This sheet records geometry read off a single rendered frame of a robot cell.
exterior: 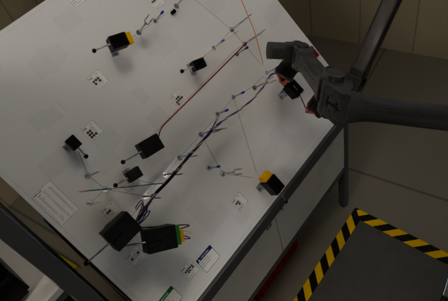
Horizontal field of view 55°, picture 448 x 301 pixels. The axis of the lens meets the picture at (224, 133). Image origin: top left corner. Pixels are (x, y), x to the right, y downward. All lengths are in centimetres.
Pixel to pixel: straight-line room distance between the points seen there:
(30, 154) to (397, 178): 204
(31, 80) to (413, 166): 216
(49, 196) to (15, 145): 18
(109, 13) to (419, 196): 194
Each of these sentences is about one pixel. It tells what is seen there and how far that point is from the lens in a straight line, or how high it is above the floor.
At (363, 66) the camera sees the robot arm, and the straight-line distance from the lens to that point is 149.
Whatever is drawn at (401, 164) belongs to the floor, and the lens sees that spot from 280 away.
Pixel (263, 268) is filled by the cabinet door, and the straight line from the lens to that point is 194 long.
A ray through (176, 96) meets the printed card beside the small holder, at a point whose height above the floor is 127.
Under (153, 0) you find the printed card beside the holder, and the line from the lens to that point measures 158.
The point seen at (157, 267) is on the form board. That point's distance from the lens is 144.
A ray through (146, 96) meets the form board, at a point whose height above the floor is 133.
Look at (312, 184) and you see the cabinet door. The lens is 198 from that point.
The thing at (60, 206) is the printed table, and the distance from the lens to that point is 137.
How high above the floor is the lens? 223
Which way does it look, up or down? 47 degrees down
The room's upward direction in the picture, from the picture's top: 18 degrees counter-clockwise
